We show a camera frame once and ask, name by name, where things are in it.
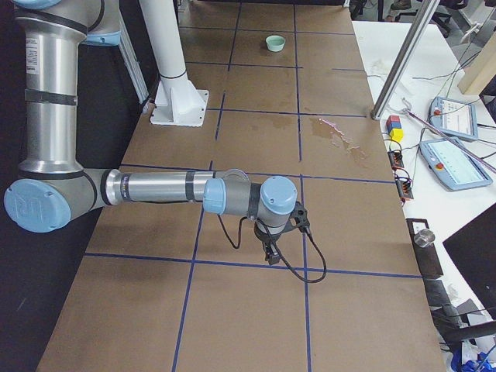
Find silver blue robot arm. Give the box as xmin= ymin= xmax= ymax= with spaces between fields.
xmin=4 ymin=1 xmax=298 ymax=265

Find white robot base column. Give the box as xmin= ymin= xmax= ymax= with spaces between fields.
xmin=139 ymin=0 xmax=209 ymax=127

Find reacher grabber stick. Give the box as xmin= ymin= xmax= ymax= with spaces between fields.
xmin=401 ymin=108 xmax=496 ymax=174

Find upper teach pendant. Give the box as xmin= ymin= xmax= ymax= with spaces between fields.
xmin=428 ymin=96 xmax=479 ymax=142

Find aluminium frame post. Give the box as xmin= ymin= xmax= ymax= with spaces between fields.
xmin=370 ymin=0 xmax=440 ymax=120

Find red blue yellow blocks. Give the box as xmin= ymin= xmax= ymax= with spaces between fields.
xmin=386 ymin=115 xmax=404 ymax=143

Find steel cup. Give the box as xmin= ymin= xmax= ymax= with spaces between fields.
xmin=413 ymin=229 xmax=436 ymax=248

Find mint green bowl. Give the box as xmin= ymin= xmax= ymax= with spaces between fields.
xmin=265 ymin=35 xmax=286 ymax=53

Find lower teach pendant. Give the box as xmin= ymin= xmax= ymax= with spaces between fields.
xmin=419 ymin=137 xmax=493 ymax=191

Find teach pendant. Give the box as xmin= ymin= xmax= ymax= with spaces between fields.
xmin=428 ymin=96 xmax=479 ymax=142
xmin=419 ymin=137 xmax=493 ymax=191

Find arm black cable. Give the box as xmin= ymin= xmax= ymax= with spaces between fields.
xmin=216 ymin=208 xmax=327 ymax=284

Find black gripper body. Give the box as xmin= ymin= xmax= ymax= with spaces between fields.
xmin=254 ymin=223 xmax=280 ymax=246

